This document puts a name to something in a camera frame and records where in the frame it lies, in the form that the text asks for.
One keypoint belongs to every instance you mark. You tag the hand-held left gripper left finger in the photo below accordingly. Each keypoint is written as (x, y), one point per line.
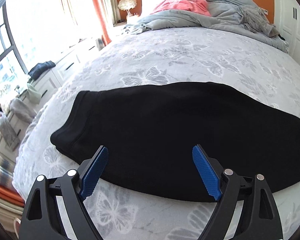
(93, 175)

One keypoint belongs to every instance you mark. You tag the white wardrobe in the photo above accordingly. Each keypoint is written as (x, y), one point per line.
(297, 17)

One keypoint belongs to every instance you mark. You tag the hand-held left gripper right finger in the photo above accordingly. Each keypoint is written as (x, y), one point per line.
(206, 175)

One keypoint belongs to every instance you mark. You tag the grey duvet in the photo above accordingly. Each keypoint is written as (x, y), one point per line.
(180, 17)

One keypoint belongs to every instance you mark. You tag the pink pillow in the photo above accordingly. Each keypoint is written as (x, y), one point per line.
(182, 3)

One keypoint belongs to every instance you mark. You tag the light green garment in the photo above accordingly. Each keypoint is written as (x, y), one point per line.
(34, 92)

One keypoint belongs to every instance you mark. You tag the white feather table lamp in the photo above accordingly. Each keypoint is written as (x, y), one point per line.
(126, 3)

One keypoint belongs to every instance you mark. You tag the grey clothes pile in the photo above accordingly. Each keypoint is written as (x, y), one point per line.
(17, 112)

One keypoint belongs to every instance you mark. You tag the white drawer cabinet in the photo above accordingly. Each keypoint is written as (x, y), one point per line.
(65, 65)

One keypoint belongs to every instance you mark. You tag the grey crumpled garment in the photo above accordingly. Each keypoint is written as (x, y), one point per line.
(257, 20)

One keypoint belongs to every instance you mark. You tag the black pants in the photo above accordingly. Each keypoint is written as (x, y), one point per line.
(152, 130)

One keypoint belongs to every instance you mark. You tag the bed with grey butterfly sheet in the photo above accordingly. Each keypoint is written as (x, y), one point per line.
(177, 55)

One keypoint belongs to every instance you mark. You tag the dark blue folded clothes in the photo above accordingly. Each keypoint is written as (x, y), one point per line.
(41, 68)

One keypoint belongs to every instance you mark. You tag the white padded headboard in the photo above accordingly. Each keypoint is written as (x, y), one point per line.
(147, 2)

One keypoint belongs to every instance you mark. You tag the black framed window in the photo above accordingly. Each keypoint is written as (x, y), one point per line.
(0, 42)

